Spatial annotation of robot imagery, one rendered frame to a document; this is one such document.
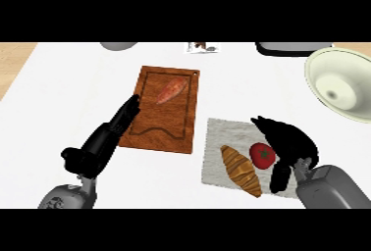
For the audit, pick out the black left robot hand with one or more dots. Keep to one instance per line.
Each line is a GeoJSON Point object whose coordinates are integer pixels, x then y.
{"type": "Point", "coordinates": [101, 143]}

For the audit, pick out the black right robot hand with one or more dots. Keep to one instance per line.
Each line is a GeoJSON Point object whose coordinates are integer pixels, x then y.
{"type": "Point", "coordinates": [290, 140]}

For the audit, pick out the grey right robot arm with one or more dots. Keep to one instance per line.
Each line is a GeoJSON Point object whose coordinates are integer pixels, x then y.
{"type": "Point", "coordinates": [329, 186]}

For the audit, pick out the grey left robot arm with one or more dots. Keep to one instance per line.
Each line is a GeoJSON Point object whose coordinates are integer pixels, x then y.
{"type": "Point", "coordinates": [67, 195]}

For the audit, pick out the red tomato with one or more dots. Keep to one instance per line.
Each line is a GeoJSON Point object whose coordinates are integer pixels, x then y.
{"type": "Point", "coordinates": [261, 157]}

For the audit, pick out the pale cream bowl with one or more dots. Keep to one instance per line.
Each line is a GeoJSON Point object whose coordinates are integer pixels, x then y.
{"type": "Point", "coordinates": [341, 83]}

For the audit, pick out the brown croissant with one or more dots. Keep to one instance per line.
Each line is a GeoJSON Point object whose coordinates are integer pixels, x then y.
{"type": "Point", "coordinates": [240, 171]}

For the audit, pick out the brown wooden cutting board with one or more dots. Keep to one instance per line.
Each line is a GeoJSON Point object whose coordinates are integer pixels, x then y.
{"type": "Point", "coordinates": [162, 109]}

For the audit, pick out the black and grey appliance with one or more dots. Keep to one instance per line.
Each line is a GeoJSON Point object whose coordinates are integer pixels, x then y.
{"type": "Point", "coordinates": [292, 49]}

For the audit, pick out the grey rounded object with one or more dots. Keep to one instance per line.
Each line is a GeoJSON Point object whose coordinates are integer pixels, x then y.
{"type": "Point", "coordinates": [119, 45]}

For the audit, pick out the small white printed box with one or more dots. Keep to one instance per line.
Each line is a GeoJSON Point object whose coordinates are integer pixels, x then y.
{"type": "Point", "coordinates": [203, 47]}

